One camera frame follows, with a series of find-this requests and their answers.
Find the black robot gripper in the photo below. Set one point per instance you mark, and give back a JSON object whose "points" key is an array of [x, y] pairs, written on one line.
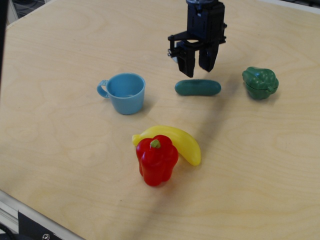
{"points": [[205, 32]]}

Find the dark green toy cucumber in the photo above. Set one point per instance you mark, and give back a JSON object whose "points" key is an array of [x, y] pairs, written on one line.
{"points": [[197, 87]]}

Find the light blue plastic cup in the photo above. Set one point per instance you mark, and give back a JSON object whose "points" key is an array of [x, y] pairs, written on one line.
{"points": [[126, 92]]}

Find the light blue small cube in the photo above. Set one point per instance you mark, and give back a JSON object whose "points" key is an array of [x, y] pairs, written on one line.
{"points": [[175, 59]]}

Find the green toy bell pepper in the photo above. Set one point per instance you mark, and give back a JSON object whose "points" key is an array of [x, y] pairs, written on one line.
{"points": [[260, 83]]}

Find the yellow toy banana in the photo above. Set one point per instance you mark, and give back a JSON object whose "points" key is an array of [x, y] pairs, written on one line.
{"points": [[186, 145]]}

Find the red toy bell pepper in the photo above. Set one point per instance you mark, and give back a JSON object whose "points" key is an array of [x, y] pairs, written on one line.
{"points": [[157, 158]]}

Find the aluminium table edge frame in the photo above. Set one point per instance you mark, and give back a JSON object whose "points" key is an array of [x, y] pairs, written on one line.
{"points": [[9, 207]]}

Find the black corner bracket with screw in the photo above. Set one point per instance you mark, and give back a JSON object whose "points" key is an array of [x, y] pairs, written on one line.
{"points": [[36, 228]]}

